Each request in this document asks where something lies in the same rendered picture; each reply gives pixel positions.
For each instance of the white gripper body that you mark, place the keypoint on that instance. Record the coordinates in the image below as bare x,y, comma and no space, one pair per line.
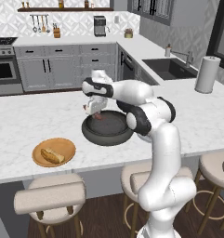
94,106

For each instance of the brown bottle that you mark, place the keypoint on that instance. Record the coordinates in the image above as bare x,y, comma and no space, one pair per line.
60,3
86,3

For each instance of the white paper towel roll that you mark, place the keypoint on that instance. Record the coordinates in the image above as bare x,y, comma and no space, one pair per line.
207,76

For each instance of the dark sink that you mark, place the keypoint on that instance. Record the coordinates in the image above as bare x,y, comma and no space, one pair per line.
169,68

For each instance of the hanging kitchen tool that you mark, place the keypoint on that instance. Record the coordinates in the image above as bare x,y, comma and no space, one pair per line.
47,27
34,27
38,26
43,25

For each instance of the dark grey bowl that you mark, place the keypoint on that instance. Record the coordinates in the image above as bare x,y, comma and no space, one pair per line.
108,131

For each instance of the dark wooden shelf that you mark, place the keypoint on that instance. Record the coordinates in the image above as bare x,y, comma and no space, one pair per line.
65,9

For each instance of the small potted plant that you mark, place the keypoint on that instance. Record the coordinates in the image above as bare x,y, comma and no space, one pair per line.
128,33

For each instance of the small pale jar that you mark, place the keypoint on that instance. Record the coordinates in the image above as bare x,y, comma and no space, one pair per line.
92,5

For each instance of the reddish brown sausage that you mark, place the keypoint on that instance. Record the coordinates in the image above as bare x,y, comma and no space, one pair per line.
98,116

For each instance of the steel tap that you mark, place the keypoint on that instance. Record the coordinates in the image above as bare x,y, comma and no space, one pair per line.
187,57

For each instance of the white soap dispenser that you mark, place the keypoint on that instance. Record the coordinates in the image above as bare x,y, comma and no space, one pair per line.
168,50

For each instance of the steel coffee machine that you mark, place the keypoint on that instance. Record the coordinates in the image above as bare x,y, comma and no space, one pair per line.
100,26

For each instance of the golden bun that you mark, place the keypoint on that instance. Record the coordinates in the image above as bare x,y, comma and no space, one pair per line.
51,156

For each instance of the black framed window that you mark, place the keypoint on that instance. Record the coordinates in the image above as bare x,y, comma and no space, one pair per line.
221,31

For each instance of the grey cupboards with dishwasher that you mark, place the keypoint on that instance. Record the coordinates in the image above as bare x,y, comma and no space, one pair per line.
129,66

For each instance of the grey base cupboards run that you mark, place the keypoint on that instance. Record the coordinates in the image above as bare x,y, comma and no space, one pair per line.
67,66

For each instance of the wooden plate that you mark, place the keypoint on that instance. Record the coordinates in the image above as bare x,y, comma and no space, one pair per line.
62,145

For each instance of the steel oven with hob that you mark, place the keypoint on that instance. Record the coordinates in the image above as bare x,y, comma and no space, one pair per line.
3,66

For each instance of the wooden knife block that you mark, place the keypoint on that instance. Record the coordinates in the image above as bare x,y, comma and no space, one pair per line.
56,32

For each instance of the beige stool with backrest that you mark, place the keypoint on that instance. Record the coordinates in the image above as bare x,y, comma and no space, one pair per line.
50,195
214,169
130,178

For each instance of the white wall outlet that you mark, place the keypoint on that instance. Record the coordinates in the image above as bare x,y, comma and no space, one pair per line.
116,19

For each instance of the small brown jar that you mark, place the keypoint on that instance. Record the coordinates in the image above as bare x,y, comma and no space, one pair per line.
27,4
23,4

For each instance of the grey wall cupboards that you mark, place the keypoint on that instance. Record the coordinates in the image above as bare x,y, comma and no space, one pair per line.
152,10

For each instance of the utensil rail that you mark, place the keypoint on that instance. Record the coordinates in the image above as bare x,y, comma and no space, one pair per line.
39,15

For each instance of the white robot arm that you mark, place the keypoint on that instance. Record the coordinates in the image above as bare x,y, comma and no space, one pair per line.
164,145

